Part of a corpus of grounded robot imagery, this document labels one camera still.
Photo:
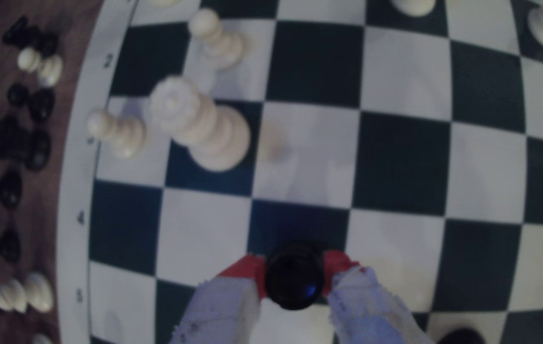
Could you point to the white chess pawn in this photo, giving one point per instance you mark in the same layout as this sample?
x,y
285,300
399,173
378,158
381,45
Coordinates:
x,y
216,40
118,134
42,67

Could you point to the white chess queen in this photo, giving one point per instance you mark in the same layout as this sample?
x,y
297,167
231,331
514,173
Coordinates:
x,y
200,124

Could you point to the red taped gripper finger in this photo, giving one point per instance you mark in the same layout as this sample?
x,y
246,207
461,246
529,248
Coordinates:
x,y
371,315
228,310

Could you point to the black chess queen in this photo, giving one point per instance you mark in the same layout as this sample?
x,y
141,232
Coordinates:
x,y
462,337

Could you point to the black chess rook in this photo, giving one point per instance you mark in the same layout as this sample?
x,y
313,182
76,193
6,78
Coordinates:
x,y
295,277

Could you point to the green white chess mat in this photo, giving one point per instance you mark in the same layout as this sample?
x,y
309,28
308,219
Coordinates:
x,y
405,153

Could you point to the white chess piece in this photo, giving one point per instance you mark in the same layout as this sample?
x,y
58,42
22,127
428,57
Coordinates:
x,y
23,294

